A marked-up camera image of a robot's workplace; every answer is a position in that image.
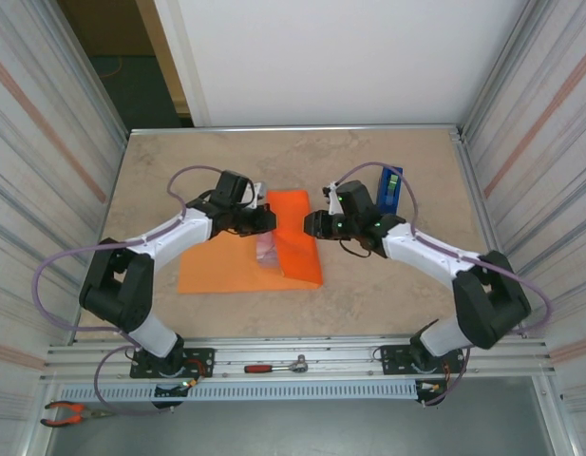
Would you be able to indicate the pink marbled gift box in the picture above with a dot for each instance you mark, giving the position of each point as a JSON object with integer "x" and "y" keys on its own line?
{"x": 268, "y": 252}

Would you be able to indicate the orange wrapping paper sheet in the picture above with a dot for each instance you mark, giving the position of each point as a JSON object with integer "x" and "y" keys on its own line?
{"x": 292, "y": 256}

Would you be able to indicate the green clear tape roll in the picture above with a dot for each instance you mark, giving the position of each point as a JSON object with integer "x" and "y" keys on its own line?
{"x": 392, "y": 185}

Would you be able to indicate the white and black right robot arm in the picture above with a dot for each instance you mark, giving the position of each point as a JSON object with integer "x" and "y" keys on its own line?
{"x": 487, "y": 304}

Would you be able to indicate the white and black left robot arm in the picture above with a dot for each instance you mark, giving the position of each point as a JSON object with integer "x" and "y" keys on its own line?
{"x": 117, "y": 285}

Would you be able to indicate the blue tape dispenser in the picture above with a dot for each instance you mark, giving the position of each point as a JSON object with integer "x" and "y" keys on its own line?
{"x": 383, "y": 199}

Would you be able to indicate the black electronics module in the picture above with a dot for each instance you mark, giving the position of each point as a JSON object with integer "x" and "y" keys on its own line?
{"x": 166, "y": 392}
{"x": 428, "y": 389}

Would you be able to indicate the tan wooden door jamb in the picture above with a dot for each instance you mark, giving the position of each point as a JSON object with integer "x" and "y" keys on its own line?
{"x": 160, "y": 47}

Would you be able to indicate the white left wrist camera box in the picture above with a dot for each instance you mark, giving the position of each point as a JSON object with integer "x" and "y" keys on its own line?
{"x": 260, "y": 192}

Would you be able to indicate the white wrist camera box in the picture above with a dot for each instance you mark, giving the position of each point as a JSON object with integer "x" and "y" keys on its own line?
{"x": 331, "y": 199}
{"x": 260, "y": 192}

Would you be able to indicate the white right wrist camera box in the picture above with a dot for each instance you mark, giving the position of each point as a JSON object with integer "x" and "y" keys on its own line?
{"x": 331, "y": 199}

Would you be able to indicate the wide aluminium extrusion rail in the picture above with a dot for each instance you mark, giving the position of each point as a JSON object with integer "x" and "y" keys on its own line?
{"x": 345, "y": 368}

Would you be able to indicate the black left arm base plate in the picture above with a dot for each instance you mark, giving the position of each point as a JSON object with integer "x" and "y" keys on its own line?
{"x": 202, "y": 356}

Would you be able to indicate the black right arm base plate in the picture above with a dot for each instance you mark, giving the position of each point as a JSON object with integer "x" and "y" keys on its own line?
{"x": 397, "y": 356}

